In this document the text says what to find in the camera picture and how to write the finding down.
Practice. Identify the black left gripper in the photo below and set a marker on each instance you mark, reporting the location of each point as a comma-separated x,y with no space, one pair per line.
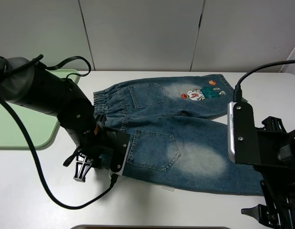
98,149

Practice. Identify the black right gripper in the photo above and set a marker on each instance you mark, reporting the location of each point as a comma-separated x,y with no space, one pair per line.
278,186

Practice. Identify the blue children's denim shorts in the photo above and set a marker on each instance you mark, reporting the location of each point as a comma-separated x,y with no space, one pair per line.
175,139

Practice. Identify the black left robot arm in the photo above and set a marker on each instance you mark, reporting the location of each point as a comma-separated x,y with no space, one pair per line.
32,85

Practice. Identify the light green plastic tray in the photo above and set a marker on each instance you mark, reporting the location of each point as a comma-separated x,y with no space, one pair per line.
42,129

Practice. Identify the clear tape piece lower centre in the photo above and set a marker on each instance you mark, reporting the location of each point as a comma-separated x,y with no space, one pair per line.
168,188

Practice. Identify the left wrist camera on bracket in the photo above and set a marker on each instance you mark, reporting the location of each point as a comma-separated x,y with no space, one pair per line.
119,143

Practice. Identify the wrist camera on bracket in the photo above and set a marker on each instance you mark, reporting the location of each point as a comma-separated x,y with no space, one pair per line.
119,143
242,133

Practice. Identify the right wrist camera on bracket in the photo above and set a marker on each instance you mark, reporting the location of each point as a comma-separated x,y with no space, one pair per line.
242,133

